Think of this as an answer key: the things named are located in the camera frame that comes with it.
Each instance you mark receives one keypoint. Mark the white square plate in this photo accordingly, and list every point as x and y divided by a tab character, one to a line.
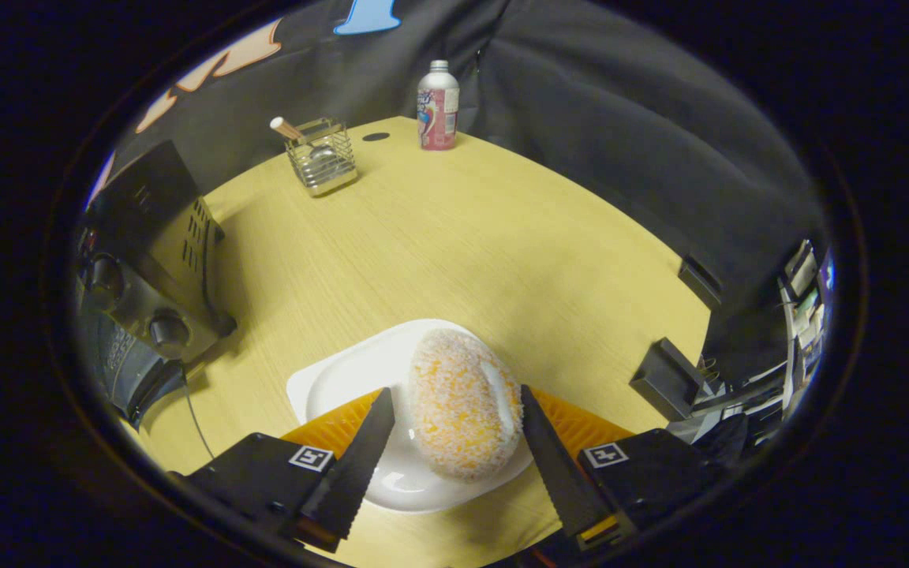
352	371

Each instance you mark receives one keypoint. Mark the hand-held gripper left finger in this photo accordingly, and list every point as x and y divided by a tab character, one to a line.
356	465

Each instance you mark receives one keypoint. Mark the black table edge clamp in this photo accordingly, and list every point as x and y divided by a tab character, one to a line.
699	282
663	379

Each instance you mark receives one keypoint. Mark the black toaster oven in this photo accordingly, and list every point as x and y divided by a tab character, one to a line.
155	260

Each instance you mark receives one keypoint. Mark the cluttered shelf unit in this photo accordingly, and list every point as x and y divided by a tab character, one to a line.
806	308

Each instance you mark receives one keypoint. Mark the silver bottle with pink label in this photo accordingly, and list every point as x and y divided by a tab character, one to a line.
439	110

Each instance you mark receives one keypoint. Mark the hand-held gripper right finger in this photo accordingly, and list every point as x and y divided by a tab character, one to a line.
557	473

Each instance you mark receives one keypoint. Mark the sugar-coated bread roll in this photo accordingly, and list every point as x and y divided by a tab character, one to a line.
454	402

